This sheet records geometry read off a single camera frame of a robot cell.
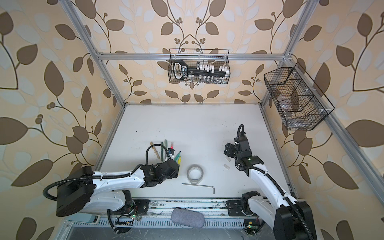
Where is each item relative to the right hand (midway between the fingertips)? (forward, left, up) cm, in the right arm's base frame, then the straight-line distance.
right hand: (231, 149), depth 86 cm
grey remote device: (-31, +72, -3) cm, 78 cm away
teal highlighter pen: (+1, +32, -7) cm, 33 cm away
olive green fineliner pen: (+5, +43, -9) cm, 44 cm away
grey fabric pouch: (-32, +27, -6) cm, 42 cm away
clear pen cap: (-2, +1, -9) cm, 9 cm away
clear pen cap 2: (-6, +3, -9) cm, 12 cm away
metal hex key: (-17, +18, -9) cm, 27 cm away
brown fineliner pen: (+5, +47, -8) cm, 48 cm away
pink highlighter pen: (+9, +37, -9) cm, 39 cm away
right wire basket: (+11, -32, +26) cm, 43 cm away
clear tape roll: (-11, +22, -8) cm, 26 cm away
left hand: (-7, +30, -4) cm, 32 cm away
